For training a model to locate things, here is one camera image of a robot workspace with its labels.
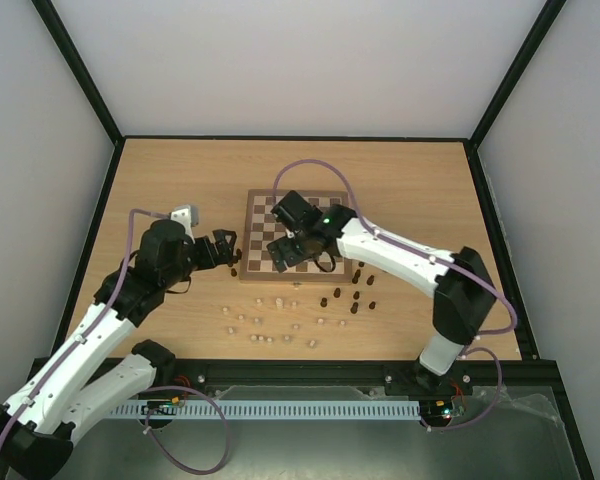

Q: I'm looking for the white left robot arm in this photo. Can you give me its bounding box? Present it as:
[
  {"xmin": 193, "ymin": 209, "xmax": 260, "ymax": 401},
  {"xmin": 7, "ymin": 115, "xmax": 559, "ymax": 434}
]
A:
[{"xmin": 0, "ymin": 218, "xmax": 237, "ymax": 479}]

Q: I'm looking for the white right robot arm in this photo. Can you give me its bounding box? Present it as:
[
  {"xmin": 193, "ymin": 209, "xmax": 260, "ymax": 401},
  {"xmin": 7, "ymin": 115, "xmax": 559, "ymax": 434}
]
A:
[{"xmin": 267, "ymin": 190, "xmax": 495, "ymax": 392}]

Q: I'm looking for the wooden chess board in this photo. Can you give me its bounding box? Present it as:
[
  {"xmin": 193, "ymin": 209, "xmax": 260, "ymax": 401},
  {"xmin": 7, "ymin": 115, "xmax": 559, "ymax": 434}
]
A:
[{"xmin": 239, "ymin": 188, "xmax": 354, "ymax": 286}]

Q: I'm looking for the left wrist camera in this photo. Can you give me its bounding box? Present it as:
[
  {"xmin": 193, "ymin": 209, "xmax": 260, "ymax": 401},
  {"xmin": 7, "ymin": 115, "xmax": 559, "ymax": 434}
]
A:
[{"xmin": 170, "ymin": 204, "xmax": 199, "ymax": 228}]

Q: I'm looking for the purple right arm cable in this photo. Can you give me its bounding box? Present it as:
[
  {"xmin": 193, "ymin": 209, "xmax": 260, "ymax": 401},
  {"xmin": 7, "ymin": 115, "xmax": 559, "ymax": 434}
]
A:
[{"xmin": 271, "ymin": 158, "xmax": 518, "ymax": 433}]

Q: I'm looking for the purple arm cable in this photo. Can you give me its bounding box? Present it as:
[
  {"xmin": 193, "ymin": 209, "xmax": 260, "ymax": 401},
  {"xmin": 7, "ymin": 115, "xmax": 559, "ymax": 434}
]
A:
[
  {"xmin": 0, "ymin": 207, "xmax": 173, "ymax": 476},
  {"xmin": 271, "ymin": 158, "xmax": 518, "ymax": 433}
]

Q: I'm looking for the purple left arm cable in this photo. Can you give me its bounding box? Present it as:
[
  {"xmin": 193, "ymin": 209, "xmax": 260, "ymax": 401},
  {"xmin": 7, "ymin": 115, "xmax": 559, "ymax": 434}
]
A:
[{"xmin": 0, "ymin": 207, "xmax": 173, "ymax": 476}]

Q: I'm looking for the white slotted cable duct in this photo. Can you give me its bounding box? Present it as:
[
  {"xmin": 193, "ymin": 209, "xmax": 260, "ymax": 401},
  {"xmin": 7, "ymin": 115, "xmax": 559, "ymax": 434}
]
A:
[{"xmin": 114, "ymin": 401, "xmax": 421, "ymax": 421}]

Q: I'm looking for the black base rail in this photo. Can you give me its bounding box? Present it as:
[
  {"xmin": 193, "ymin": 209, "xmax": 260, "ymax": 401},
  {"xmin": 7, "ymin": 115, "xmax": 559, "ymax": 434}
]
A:
[{"xmin": 154, "ymin": 359, "xmax": 565, "ymax": 395}]

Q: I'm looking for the black frame post left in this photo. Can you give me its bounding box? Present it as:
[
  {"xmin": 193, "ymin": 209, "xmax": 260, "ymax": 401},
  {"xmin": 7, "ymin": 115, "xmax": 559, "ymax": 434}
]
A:
[{"xmin": 31, "ymin": 0, "xmax": 123, "ymax": 145}]

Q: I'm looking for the black frame post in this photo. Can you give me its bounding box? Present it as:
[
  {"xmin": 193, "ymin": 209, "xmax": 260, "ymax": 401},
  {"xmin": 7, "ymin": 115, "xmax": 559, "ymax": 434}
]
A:
[
  {"xmin": 31, "ymin": 0, "xmax": 123, "ymax": 145},
  {"xmin": 470, "ymin": 0, "xmax": 567, "ymax": 149}
]

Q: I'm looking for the black frame post right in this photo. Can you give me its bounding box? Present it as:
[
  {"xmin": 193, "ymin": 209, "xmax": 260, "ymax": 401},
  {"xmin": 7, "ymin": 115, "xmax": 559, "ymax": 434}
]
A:
[{"xmin": 470, "ymin": 0, "xmax": 567, "ymax": 149}]

